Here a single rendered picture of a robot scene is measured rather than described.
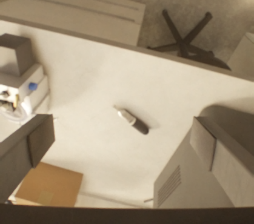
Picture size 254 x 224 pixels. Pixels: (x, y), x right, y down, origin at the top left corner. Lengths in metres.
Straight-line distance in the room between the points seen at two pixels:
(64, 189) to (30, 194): 0.13
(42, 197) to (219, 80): 0.73
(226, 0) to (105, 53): 1.05
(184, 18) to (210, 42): 0.25
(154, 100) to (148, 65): 0.10
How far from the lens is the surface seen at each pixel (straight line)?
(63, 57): 0.47
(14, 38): 0.47
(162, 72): 0.43
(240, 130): 0.47
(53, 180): 0.86
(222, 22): 1.39
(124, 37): 0.60
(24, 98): 0.47
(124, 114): 0.50
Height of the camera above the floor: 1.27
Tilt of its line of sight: 50 degrees down
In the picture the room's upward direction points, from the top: 168 degrees counter-clockwise
